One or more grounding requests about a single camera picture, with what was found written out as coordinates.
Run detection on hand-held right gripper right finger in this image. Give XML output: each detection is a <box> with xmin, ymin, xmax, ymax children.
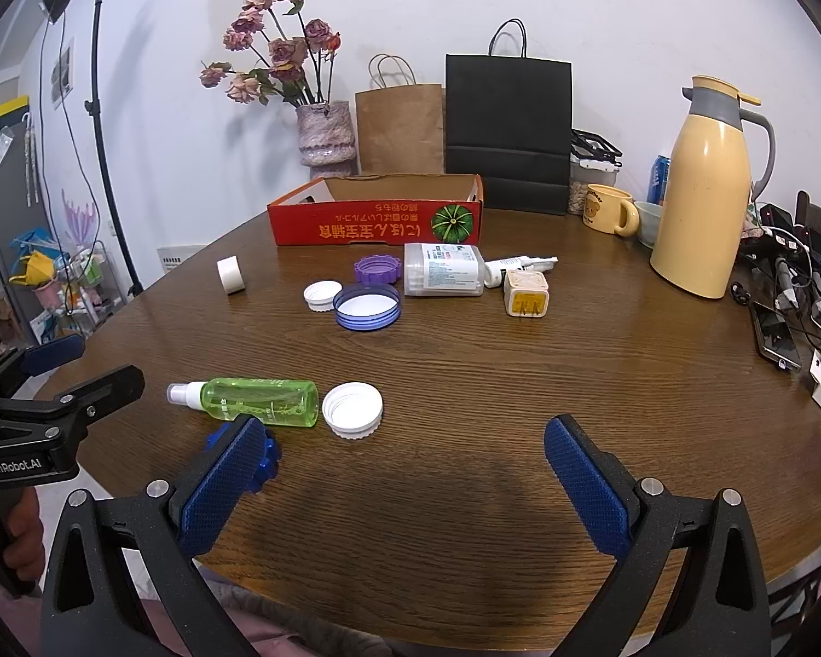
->
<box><xmin>544</xmin><ymin>414</ymin><xmax>774</xmax><ymax>657</ymax></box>

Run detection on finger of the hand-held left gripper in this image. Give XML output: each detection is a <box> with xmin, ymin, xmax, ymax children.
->
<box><xmin>0</xmin><ymin>334</ymin><xmax>86</xmax><ymax>379</ymax></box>
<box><xmin>37</xmin><ymin>365</ymin><xmax>146</xmax><ymax>439</ymax></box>

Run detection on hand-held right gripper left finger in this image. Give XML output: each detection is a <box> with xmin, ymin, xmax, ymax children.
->
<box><xmin>41</xmin><ymin>414</ymin><xmax>268</xmax><ymax>657</ymax></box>

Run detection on green spray bottle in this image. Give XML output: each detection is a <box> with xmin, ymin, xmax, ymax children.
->
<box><xmin>167</xmin><ymin>377</ymin><xmax>320</xmax><ymax>429</ymax></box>

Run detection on large white screw lid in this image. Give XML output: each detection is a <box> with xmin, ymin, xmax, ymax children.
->
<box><xmin>321</xmin><ymin>382</ymin><xmax>384</xmax><ymax>440</ymax></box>

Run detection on white yellow charger plug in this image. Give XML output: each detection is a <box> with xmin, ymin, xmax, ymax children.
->
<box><xmin>504</xmin><ymin>269</ymin><xmax>550</xmax><ymax>319</ymax></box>

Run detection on small white squeeze bottle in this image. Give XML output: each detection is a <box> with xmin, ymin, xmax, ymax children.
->
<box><xmin>482</xmin><ymin>255</ymin><xmax>560</xmax><ymax>287</ymax></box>

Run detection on clear plastic swab container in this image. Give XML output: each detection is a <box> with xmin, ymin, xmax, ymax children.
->
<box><xmin>403</xmin><ymin>243</ymin><xmax>487</xmax><ymax>298</ymax></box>

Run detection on purple gear-shaped lid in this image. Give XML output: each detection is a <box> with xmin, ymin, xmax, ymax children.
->
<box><xmin>354</xmin><ymin>255</ymin><xmax>404</xmax><ymax>286</ymax></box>

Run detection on red cardboard box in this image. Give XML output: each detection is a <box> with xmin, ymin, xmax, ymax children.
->
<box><xmin>267</xmin><ymin>174</ymin><xmax>484</xmax><ymax>247</ymax></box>

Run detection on person's left hand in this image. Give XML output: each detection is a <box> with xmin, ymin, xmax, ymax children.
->
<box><xmin>0</xmin><ymin>486</ymin><xmax>45</xmax><ymax>586</ymax></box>

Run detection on white box appliance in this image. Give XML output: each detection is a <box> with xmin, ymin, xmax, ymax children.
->
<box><xmin>157</xmin><ymin>244</ymin><xmax>206</xmax><ymax>275</ymax></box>

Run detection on pink grey clothing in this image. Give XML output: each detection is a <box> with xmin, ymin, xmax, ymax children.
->
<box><xmin>130</xmin><ymin>595</ymin><xmax>398</xmax><ymax>657</ymax></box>

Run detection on white tape roll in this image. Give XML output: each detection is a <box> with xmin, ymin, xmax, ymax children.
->
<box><xmin>217</xmin><ymin>256</ymin><xmax>248</xmax><ymax>295</ymax></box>

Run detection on small white cap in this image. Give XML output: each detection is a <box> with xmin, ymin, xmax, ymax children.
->
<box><xmin>303</xmin><ymin>281</ymin><xmax>343</xmax><ymax>312</ymax></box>

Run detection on periwinkle ringed lid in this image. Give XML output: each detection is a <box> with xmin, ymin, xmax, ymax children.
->
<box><xmin>332</xmin><ymin>284</ymin><xmax>402</xmax><ymax>331</ymax></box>

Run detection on smartphone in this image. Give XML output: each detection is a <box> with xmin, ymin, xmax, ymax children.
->
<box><xmin>748</xmin><ymin>301</ymin><xmax>803</xmax><ymax>374</ymax></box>

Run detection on pale grey bowl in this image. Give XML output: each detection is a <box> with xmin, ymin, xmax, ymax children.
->
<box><xmin>633</xmin><ymin>201</ymin><xmax>666</xmax><ymax>249</ymax></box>

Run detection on yellow bear mug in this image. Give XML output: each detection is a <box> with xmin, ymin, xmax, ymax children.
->
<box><xmin>581</xmin><ymin>184</ymin><xmax>640</xmax><ymax>238</ymax></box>

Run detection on yellow thermos jug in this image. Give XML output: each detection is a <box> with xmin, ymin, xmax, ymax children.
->
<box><xmin>650</xmin><ymin>75</ymin><xmax>777</xmax><ymax>300</ymax></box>

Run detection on clear food jar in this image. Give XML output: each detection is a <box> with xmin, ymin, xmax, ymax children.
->
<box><xmin>568</xmin><ymin>154</ymin><xmax>622</xmax><ymax>215</ymax></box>

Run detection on blue drink can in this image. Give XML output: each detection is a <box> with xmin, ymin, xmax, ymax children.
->
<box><xmin>647</xmin><ymin>154</ymin><xmax>673</xmax><ymax>205</ymax></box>

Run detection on mottled pink vase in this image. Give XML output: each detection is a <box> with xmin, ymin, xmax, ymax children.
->
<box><xmin>296</xmin><ymin>100</ymin><xmax>355</xmax><ymax>179</ymax></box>

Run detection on black paper bag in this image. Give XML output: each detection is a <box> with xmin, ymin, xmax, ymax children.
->
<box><xmin>444</xmin><ymin>18</ymin><xmax>574</xmax><ymax>216</ymax></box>

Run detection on brown paper bag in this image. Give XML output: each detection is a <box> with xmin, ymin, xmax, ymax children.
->
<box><xmin>354</xmin><ymin>55</ymin><xmax>447</xmax><ymax>175</ymax></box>

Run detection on dried pink flowers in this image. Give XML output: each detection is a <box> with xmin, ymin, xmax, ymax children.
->
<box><xmin>200</xmin><ymin>0</ymin><xmax>343</xmax><ymax>109</ymax></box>

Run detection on wall paper sheet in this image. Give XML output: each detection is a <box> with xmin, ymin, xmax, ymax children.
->
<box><xmin>50</xmin><ymin>37</ymin><xmax>76</xmax><ymax>111</ymax></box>

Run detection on black charger hub with cables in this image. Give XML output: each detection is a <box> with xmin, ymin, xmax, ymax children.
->
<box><xmin>739</xmin><ymin>201</ymin><xmax>821</xmax><ymax>350</ymax></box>

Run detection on black folded frame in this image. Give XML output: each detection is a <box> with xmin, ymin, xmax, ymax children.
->
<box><xmin>571</xmin><ymin>129</ymin><xmax>623</xmax><ymax>166</ymax></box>

